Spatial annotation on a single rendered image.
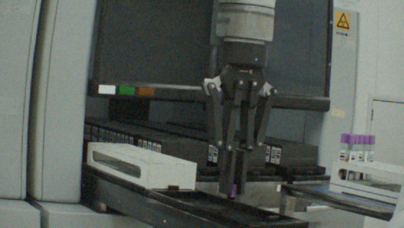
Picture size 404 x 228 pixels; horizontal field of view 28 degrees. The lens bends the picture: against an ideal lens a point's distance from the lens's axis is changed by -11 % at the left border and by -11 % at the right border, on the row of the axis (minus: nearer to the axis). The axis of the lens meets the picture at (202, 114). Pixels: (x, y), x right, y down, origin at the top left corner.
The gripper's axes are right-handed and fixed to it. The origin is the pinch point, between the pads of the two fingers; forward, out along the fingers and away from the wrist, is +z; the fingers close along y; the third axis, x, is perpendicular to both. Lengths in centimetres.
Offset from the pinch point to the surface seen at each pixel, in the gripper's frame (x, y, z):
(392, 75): -157, -186, -21
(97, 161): -50, 1, 5
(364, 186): -3.8, -33.5, 3.9
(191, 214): -3.5, 4.8, 7.6
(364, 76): -157, -166, -19
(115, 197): -32.2, 5.0, 10.0
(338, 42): -47, -58, -25
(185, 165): -22.1, -4.0, 2.0
